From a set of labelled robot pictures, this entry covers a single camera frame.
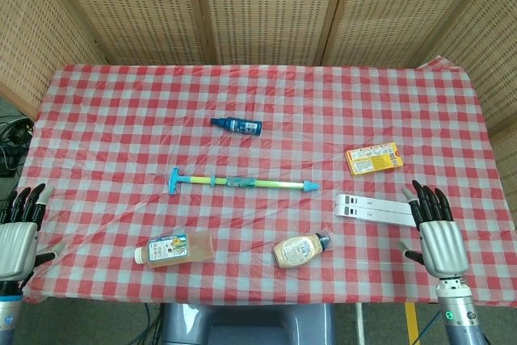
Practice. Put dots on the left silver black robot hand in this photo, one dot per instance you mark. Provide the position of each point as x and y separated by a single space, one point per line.
16 246

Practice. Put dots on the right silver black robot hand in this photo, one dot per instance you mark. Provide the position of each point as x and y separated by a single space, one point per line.
442 246

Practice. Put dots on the red white checkered tablecloth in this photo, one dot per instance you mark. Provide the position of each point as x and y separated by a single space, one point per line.
258 90

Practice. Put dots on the white folding stand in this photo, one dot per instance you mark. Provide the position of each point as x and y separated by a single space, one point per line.
375 209

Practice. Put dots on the yellow floor tape strip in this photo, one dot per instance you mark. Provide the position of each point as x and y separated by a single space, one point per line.
411 325

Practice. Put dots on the yellow cardboard box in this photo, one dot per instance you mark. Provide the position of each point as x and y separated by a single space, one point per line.
373 159

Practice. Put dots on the beige squeeze sauce bottle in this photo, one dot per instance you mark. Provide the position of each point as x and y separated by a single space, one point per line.
297 250

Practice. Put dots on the amber tea drink bottle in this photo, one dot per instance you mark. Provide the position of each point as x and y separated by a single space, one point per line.
177 250

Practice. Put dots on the grey robot torso base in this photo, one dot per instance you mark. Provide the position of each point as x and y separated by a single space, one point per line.
246 325

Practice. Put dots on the dark blue spray bottle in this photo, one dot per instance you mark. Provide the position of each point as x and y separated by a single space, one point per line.
238 125

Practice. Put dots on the woven bamboo folding screen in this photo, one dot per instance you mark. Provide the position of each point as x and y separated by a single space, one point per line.
266 5

